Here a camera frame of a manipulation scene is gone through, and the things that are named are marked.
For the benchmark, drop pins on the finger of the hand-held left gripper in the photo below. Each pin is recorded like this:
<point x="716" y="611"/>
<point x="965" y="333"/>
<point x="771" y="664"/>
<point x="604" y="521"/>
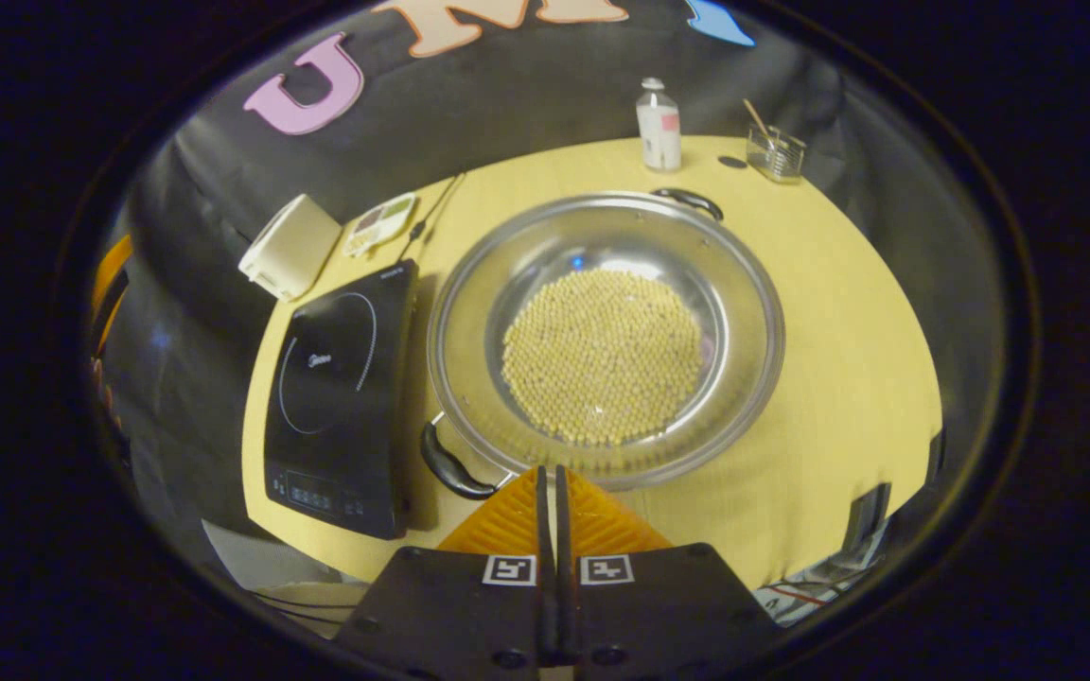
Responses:
<point x="110" y="284"/>

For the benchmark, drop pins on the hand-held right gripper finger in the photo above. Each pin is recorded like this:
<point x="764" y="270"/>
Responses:
<point x="545" y="605"/>
<point x="568" y="605"/>

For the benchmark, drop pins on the black induction cooktop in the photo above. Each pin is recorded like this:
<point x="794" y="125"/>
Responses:
<point x="337" y="426"/>

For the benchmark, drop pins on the white plastic box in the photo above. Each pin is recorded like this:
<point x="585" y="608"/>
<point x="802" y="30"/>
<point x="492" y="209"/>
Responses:
<point x="291" y="248"/>

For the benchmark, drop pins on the pile of yellow soybeans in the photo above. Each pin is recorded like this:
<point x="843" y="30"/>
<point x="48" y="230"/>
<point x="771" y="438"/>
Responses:
<point x="602" y="359"/>

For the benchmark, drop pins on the white divided dish of beans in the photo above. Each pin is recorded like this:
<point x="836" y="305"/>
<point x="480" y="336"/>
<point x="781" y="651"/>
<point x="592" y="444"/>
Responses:
<point x="379" y="222"/>

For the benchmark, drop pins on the small black round cap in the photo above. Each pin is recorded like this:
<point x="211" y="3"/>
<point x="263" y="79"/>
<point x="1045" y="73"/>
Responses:
<point x="732" y="162"/>

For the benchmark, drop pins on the small clear bottle white label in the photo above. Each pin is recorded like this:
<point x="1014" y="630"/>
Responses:
<point x="659" y="132"/>

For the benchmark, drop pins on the clear glass holder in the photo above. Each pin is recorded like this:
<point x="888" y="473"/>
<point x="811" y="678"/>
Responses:
<point x="777" y="156"/>

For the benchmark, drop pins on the wooden stick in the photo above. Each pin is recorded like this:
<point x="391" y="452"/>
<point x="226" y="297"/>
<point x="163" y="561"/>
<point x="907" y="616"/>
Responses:
<point x="755" y="115"/>

